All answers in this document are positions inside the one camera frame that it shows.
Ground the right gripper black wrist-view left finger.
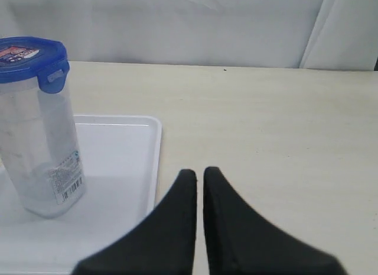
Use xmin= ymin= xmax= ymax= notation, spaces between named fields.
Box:
xmin=72 ymin=169 xmax=197 ymax=274

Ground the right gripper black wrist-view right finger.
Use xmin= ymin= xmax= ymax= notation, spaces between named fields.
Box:
xmin=203 ymin=167 xmax=346 ymax=274

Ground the clear plastic container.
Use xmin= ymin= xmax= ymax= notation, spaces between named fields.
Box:
xmin=1 ymin=78 xmax=86 ymax=218

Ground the blue plastic lid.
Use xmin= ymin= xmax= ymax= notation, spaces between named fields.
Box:
xmin=1 ymin=37 xmax=70 ymax=94

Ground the white rectangular plastic tray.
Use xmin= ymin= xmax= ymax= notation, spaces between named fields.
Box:
xmin=1 ymin=115 xmax=162 ymax=274

